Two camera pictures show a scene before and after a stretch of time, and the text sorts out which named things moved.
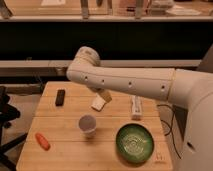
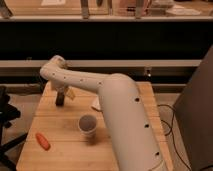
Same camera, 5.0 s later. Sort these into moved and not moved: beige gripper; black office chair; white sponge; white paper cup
Moved: beige gripper
Not moved: white paper cup; white sponge; black office chair
